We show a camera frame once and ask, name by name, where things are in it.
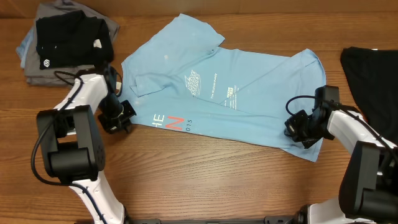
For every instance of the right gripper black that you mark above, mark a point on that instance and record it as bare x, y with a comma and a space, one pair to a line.
306, 135

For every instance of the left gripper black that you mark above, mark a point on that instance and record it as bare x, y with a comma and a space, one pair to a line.
111, 127

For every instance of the light blue t-shirt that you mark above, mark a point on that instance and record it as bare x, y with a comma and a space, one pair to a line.
183, 80

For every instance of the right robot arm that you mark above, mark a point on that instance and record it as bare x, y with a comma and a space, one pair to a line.
368, 191

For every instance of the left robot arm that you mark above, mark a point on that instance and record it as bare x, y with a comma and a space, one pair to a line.
70, 151

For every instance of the grey folded garment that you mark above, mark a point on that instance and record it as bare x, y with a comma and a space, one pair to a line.
34, 75

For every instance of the black garment right side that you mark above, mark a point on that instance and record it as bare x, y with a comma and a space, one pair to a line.
372, 79

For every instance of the black folded shirt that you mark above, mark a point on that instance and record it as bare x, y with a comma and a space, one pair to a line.
73, 39

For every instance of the light blue folded garment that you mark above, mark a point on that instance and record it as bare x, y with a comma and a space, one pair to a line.
22, 49

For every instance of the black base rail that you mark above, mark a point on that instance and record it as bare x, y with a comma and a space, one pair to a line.
211, 221

